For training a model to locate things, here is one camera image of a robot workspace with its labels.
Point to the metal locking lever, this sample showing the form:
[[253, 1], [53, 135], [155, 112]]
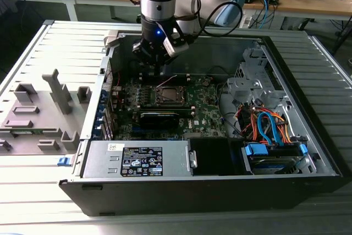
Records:
[[167, 80]]

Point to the silver CPU chip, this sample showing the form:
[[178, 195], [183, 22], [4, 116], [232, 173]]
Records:
[[169, 94]]

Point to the CPU socket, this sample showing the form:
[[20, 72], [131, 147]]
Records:
[[157, 87]]

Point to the green RAM stick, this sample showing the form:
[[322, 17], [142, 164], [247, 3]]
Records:
[[165, 110], [23, 132]]

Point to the silver coin battery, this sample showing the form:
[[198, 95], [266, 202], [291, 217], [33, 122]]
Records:
[[206, 81]]

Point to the black graphics card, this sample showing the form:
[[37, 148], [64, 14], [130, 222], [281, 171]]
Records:
[[159, 120]]

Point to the green motherboard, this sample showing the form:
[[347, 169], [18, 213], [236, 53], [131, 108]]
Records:
[[203, 114]]

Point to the silver disk bay cage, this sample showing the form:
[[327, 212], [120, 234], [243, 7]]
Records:
[[247, 85]]

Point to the silver power supply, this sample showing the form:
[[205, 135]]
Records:
[[104, 158]]

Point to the grey part rack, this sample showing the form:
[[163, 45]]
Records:
[[41, 100]]

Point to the blue plastic case latch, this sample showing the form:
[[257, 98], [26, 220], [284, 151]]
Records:
[[63, 161]]

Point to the black PC case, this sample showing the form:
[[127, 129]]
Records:
[[165, 196]]

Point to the hard disk blue carrier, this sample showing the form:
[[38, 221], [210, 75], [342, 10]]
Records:
[[269, 163]]

